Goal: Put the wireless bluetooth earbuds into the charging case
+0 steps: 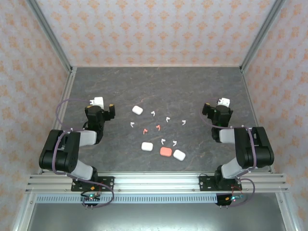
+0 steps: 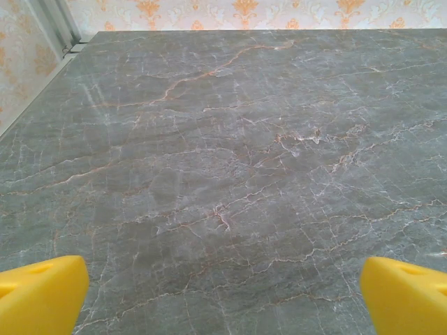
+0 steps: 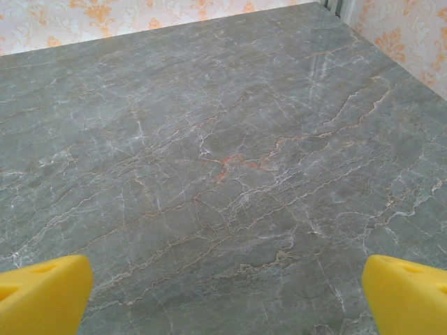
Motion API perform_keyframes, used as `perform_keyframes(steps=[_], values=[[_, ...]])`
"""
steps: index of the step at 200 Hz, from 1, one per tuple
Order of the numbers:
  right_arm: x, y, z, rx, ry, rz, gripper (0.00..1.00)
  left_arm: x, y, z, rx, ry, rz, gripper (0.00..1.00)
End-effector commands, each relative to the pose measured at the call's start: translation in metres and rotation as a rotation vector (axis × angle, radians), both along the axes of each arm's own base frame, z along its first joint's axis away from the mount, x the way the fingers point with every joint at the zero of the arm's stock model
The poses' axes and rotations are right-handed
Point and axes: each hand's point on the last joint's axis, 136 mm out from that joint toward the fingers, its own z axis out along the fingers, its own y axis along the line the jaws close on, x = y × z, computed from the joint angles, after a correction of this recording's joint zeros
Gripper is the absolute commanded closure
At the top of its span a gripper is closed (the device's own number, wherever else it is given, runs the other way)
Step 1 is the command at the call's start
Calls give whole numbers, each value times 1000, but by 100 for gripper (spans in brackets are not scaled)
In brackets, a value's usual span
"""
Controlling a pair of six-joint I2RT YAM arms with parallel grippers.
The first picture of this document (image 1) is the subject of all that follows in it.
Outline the grey metal panel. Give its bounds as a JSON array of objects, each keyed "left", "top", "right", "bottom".
[{"left": 26, "top": 203, "right": 287, "bottom": 231}]

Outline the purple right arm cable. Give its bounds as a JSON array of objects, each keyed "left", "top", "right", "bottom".
[{"left": 201, "top": 98, "right": 257, "bottom": 208}]

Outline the aluminium frame corner post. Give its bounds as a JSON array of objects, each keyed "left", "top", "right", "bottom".
[
  {"left": 26, "top": 0, "right": 74, "bottom": 73},
  {"left": 240, "top": 0, "right": 287, "bottom": 73}
]

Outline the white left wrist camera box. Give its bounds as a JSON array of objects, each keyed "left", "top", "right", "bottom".
[{"left": 89, "top": 96, "right": 105, "bottom": 108}]

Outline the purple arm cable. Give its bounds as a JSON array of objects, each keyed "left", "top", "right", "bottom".
[
  {"left": 201, "top": 98, "right": 257, "bottom": 208},
  {"left": 52, "top": 98, "right": 114, "bottom": 209}
]

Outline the aluminium table side rail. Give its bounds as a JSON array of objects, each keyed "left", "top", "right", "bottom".
[
  {"left": 12, "top": 66, "right": 77, "bottom": 231},
  {"left": 240, "top": 66, "right": 298, "bottom": 231}
]

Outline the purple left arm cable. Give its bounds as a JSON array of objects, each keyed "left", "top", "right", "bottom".
[{"left": 52, "top": 98, "right": 114, "bottom": 209}]

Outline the white earbud charging case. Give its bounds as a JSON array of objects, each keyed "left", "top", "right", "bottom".
[
  {"left": 141, "top": 141, "right": 154, "bottom": 152},
  {"left": 173, "top": 149, "right": 186, "bottom": 161},
  {"left": 131, "top": 105, "right": 144, "bottom": 116}
]

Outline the grey slotted cable duct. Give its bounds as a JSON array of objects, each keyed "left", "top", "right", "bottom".
[{"left": 35, "top": 194, "right": 218, "bottom": 204}]

